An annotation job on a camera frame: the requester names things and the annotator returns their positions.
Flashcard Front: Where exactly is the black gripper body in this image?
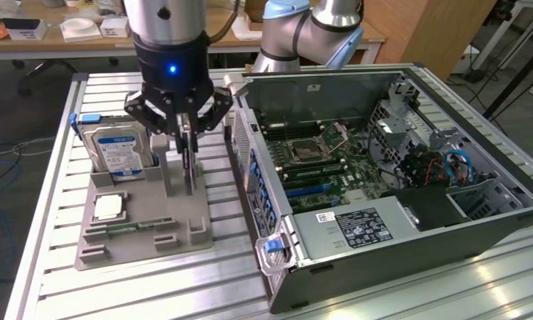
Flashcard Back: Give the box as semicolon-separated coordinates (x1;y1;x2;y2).
131;32;214;116

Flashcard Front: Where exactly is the black graphics card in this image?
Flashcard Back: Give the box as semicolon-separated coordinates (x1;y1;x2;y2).
179;113;201;198

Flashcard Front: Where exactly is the hard disk in blue caddy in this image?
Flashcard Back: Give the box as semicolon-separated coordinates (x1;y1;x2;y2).
67;112;155;183

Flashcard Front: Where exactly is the black RAM slot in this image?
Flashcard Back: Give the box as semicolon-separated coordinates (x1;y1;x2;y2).
265;130;323;139
262;123;323;132

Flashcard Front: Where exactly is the white cardboard box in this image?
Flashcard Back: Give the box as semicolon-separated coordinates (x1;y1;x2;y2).
99;16;130;39

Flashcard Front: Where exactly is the white paper stack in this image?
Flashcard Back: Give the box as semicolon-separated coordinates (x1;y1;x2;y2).
229;15;263;41

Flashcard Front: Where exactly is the white square dish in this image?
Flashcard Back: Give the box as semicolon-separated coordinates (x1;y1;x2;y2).
59;18;103;43

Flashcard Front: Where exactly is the brown cardboard box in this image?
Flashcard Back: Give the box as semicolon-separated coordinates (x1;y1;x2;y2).
243;0;267;24

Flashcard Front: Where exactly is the CPU socket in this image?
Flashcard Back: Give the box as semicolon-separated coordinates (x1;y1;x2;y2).
289;137;329;163

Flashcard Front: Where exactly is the wooden desk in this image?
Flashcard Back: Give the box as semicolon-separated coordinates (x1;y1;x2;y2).
0;0;387;71

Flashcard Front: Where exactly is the black RAM stick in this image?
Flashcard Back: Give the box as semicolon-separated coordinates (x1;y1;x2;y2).
282;162;345;179

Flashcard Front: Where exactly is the metal socket cover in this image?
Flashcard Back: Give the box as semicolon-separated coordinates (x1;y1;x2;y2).
319;121;353;149

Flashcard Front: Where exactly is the long black expansion slot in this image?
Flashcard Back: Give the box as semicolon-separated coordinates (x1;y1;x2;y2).
282;177;325;188

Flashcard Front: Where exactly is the silver CPU chip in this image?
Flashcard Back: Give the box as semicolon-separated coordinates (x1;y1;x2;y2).
91;196;126;221

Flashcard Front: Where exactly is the black chair base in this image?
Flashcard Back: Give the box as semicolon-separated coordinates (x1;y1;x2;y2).
11;58;78;97

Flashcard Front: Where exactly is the blue expansion slot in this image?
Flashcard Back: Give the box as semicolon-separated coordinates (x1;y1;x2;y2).
285;184;330;198

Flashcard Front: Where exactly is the green RAM stick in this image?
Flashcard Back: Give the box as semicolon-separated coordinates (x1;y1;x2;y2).
105;219;161;231

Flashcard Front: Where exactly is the white box with black lid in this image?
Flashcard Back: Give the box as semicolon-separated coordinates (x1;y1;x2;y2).
2;18;47;41

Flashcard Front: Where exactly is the green motherboard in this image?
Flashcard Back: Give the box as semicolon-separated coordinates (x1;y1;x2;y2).
255;111;398;215

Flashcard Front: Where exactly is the grey parts rack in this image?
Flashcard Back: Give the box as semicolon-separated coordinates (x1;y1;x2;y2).
73;134;214;271

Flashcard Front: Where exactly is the silver drive cage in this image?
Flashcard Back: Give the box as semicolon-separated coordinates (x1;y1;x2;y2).
363;81;465;176

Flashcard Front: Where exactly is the blue case latch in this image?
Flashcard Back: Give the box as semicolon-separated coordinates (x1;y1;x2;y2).
265;238;286;257

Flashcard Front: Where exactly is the grey power supply unit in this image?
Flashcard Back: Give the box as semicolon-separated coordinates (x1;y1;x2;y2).
291;195;417;261

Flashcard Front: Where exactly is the black plastic shroud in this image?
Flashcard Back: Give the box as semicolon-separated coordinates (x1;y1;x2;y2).
379;185;467;233

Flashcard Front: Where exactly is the wooden cabinet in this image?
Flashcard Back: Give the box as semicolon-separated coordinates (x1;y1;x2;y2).
362;0;501;81

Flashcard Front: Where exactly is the black open PC case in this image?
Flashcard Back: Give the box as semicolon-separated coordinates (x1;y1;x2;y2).
221;63;533;316

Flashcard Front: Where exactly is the grey metal disk bay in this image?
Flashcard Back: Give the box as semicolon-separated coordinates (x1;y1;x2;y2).
446;171;533;223

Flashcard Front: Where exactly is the white floor cable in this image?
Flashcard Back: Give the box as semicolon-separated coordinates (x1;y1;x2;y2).
0;135;54;156

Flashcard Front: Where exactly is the black wire bundle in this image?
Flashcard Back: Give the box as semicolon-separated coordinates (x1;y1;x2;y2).
398;146;449;189

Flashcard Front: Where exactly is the red wire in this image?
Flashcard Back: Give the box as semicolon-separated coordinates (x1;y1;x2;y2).
425;155;441;183

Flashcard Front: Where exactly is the blue wire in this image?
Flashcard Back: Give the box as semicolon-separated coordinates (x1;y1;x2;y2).
441;149;475;183

